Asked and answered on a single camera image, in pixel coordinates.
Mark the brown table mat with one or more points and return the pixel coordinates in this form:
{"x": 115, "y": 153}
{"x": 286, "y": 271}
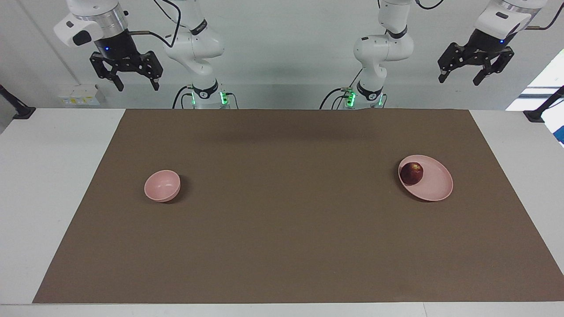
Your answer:
{"x": 282, "y": 211}

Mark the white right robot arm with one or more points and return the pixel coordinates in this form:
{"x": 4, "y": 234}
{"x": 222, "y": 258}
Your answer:
{"x": 198, "y": 44}

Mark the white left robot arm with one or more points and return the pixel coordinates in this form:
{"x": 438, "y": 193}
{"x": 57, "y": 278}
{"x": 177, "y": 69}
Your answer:
{"x": 383, "y": 48}

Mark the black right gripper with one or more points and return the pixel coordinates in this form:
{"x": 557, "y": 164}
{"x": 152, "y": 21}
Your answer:
{"x": 116, "y": 48}

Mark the blue object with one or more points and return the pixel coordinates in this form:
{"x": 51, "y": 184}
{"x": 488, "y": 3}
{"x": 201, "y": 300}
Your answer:
{"x": 560, "y": 135}

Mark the black clamp stand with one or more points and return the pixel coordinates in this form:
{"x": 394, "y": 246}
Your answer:
{"x": 539, "y": 112}
{"x": 20, "y": 112}

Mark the dark red apple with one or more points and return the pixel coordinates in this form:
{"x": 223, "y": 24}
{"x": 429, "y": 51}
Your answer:
{"x": 411, "y": 173}

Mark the pink plate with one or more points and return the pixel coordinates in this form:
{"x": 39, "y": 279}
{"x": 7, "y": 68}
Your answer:
{"x": 434, "y": 182}

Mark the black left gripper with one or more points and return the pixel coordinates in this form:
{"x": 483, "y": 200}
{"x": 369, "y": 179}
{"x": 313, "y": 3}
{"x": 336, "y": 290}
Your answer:
{"x": 484, "y": 46}

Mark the white wall socket box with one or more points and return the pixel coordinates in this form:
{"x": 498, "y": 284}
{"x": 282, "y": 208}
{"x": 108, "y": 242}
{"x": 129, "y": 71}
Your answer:
{"x": 81, "y": 96}

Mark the pink bowl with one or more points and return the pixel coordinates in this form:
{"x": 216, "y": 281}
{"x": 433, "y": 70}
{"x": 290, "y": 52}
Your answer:
{"x": 162, "y": 186}

